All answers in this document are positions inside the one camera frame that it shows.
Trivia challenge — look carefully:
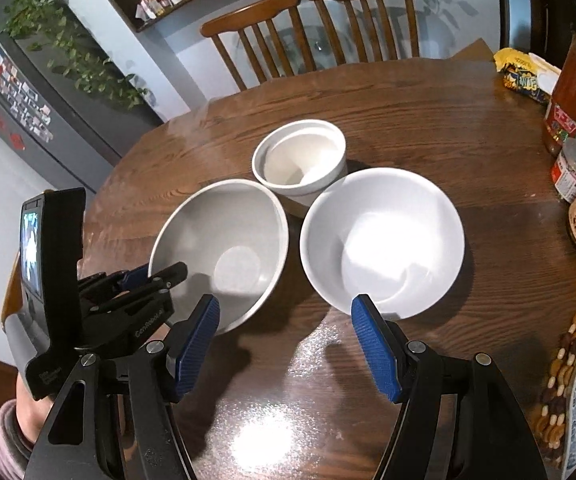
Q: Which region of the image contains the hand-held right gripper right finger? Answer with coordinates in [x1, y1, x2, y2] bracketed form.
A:
[352, 294, 549, 480]

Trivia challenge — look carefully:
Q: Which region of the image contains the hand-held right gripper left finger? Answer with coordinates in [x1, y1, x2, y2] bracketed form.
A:
[25, 294, 220, 480]

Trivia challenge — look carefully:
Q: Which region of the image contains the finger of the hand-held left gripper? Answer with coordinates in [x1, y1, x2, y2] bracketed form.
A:
[142, 261, 189, 294]
[118, 265, 150, 291]

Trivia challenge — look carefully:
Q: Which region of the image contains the large white bowl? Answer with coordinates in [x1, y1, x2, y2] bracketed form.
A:
[148, 178, 289, 336]

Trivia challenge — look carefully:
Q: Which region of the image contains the medium white bowl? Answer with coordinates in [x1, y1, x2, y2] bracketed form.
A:
[299, 167, 466, 321]

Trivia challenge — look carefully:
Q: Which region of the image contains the small white ramekin bowl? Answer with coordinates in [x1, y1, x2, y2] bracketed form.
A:
[252, 119, 347, 207]

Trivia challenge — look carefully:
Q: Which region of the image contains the person's left forearm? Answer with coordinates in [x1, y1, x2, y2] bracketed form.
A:
[0, 400, 36, 480]

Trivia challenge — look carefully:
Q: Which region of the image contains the person's left hand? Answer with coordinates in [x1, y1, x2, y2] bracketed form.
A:
[15, 376, 54, 446]

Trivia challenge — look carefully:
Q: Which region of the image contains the grey refrigerator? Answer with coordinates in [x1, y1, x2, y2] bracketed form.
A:
[0, 34, 121, 194]

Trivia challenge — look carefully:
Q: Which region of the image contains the cluster of fridge photo magnets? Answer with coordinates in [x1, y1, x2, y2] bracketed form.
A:
[0, 51, 54, 144]

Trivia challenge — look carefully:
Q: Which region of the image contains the wooden beaded mat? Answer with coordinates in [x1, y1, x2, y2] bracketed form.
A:
[535, 300, 576, 467]

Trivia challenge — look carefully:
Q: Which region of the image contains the hanging green vine plant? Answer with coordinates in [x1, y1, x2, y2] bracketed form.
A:
[2, 0, 151, 112]

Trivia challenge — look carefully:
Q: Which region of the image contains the small white-label jar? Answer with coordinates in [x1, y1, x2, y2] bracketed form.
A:
[550, 137, 576, 205]

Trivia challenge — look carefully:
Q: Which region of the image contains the yellow snack bag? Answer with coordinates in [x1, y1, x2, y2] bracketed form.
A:
[494, 47, 562, 106]

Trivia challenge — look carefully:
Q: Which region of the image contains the light wooden furniture top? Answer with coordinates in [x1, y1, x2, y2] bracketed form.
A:
[447, 37, 500, 64]

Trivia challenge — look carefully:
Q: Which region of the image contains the red sauce bottle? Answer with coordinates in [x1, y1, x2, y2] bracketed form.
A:
[543, 32, 576, 157]

